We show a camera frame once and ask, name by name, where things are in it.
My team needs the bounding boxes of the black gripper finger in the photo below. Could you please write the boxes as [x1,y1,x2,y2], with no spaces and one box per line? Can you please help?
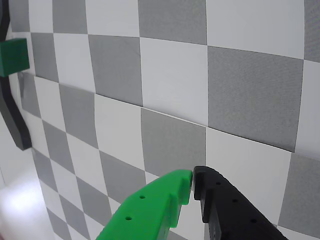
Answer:
[191,165,288,240]

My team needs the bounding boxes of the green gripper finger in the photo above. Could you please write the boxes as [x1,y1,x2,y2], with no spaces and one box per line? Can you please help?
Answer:
[94,169,193,240]

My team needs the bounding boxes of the dark green dice cube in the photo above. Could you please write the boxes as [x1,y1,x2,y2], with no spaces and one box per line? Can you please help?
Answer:
[0,38,31,77]

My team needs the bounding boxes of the grey white checkerboard mat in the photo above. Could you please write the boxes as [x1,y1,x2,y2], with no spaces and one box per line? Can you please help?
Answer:
[9,0,320,240]

